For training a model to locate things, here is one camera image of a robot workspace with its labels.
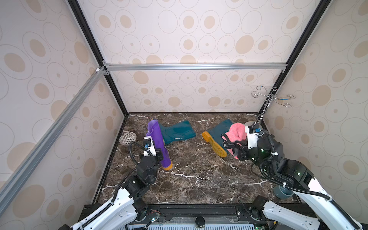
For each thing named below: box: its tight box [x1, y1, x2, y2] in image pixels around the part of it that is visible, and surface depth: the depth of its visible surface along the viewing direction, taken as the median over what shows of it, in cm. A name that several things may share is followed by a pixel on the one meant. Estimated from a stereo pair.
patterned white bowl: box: [118, 131, 138, 146], surface depth 102 cm
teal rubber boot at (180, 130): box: [158, 120, 196, 145], surface depth 105 cm
